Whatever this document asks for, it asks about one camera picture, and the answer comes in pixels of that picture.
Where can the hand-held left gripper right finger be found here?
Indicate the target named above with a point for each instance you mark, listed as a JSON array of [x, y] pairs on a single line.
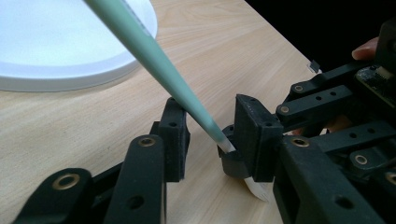
[[258, 140]]

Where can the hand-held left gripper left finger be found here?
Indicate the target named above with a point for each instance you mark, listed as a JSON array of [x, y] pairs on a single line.
[[174, 140]]

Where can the white utensil rack stand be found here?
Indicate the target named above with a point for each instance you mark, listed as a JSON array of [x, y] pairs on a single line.
[[62, 46]]

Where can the grey metal table bracket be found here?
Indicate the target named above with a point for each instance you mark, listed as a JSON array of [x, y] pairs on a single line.
[[314, 66]]

